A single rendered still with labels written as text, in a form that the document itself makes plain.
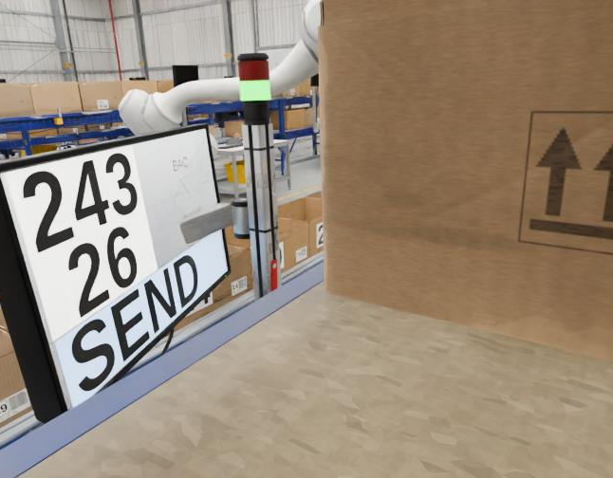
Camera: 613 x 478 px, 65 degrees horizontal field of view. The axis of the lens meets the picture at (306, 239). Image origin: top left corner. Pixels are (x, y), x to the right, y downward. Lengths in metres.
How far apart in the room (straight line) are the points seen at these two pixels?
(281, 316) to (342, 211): 0.04
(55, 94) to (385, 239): 6.36
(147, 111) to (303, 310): 1.26
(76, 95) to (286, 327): 6.47
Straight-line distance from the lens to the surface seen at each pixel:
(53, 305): 0.60
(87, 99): 6.69
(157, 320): 0.77
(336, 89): 0.16
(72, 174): 0.63
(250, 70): 0.82
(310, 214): 2.54
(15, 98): 6.27
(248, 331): 0.15
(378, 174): 0.15
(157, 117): 1.39
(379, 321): 0.16
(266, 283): 0.89
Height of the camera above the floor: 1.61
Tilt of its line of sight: 18 degrees down
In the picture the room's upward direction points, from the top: 2 degrees counter-clockwise
